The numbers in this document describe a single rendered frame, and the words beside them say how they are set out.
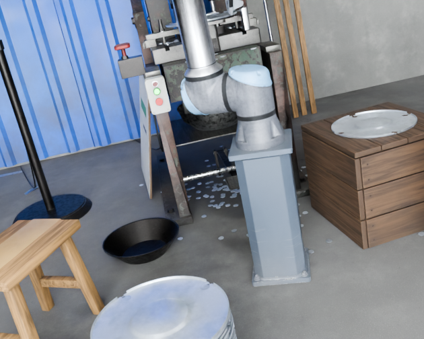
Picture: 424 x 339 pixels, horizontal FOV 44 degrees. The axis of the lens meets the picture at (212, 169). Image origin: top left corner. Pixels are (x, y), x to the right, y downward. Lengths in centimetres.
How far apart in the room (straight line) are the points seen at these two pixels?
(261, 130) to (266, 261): 43
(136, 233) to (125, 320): 103
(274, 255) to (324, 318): 25
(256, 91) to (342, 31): 228
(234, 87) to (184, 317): 69
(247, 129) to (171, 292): 56
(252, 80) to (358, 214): 60
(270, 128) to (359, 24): 232
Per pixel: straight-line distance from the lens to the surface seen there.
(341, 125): 195
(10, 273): 147
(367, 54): 381
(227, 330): 109
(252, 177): 154
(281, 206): 158
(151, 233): 214
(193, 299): 115
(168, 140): 207
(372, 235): 182
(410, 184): 183
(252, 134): 151
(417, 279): 169
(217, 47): 214
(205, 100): 153
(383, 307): 158
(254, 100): 149
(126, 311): 118
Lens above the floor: 95
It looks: 20 degrees down
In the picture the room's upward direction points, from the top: 11 degrees counter-clockwise
